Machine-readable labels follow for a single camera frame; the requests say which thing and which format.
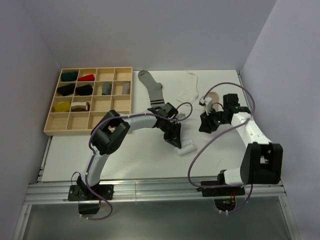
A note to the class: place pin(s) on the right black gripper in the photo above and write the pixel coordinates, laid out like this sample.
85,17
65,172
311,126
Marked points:
206,123

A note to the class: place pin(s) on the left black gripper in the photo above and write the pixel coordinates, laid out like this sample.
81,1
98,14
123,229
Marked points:
174,138

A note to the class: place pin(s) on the white striped sock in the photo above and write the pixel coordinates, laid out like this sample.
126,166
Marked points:
187,146

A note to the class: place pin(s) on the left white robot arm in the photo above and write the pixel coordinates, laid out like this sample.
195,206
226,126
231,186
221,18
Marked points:
108,135

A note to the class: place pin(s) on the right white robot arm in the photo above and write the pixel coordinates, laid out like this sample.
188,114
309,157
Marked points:
262,161

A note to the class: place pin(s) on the beige red reindeer sock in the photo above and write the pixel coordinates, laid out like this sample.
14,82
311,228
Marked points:
215,100

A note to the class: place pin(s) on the grey striped sock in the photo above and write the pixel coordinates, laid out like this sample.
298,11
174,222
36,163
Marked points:
154,89

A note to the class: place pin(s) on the plain white sock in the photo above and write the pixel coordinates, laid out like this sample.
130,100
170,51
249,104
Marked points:
187,90

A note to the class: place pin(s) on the light grey rolled sock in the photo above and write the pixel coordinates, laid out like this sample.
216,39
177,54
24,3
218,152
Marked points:
126,88

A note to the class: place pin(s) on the black rolled sock right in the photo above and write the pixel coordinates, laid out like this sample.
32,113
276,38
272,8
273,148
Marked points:
85,90

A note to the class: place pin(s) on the black rolled sock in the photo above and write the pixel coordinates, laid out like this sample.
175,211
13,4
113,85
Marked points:
85,90
66,90

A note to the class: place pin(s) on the wooden compartment tray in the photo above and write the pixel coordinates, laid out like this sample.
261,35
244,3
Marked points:
82,123

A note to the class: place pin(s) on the white brown rolled sock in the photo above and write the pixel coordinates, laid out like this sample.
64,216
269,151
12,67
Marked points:
80,106

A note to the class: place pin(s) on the red rolled sock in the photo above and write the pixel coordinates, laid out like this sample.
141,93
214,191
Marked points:
87,78

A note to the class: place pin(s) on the yellow rolled sock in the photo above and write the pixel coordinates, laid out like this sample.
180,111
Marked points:
62,107

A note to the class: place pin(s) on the black rolled sock left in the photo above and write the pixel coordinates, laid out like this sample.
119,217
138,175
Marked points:
66,90

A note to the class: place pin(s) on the dark green rolled sock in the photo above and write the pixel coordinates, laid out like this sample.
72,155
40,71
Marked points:
70,76

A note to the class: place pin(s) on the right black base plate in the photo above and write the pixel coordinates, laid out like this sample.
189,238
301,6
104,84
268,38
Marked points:
219,191

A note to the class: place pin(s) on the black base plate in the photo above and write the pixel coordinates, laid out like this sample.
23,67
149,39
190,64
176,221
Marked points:
219,191
76,194

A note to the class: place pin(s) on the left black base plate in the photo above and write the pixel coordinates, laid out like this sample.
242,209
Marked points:
76,194

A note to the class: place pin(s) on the aluminium mounting rail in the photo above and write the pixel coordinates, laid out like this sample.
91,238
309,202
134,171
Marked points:
143,190

